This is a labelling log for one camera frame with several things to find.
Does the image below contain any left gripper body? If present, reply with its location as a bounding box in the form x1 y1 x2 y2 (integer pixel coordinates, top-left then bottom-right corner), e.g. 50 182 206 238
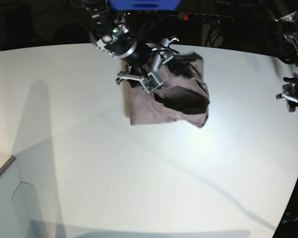
276 76 298 103

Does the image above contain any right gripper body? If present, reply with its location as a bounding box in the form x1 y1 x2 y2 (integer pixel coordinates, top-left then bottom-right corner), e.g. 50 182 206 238
116 37 179 85

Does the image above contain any mauve t-shirt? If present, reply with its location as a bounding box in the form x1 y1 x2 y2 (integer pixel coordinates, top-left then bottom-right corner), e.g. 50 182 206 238
127 53 210 128

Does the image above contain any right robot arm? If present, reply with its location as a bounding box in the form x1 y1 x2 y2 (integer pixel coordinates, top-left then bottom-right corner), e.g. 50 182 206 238
82 0 179 93

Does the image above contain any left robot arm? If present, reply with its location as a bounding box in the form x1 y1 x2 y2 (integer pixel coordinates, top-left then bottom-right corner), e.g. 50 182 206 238
261 0 298 113

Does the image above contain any black power strip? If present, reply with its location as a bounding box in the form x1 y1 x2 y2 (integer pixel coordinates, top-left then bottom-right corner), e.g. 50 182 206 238
177 12 233 24

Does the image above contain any blue plastic bin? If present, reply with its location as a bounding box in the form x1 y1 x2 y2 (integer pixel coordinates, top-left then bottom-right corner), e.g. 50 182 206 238
109 0 181 11

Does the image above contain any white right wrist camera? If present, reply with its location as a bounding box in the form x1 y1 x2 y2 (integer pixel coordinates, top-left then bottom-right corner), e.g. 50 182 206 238
140 72 164 93

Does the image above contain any grey looped cable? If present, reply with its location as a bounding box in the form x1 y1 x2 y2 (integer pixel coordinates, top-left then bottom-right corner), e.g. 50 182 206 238
93 7 164 36

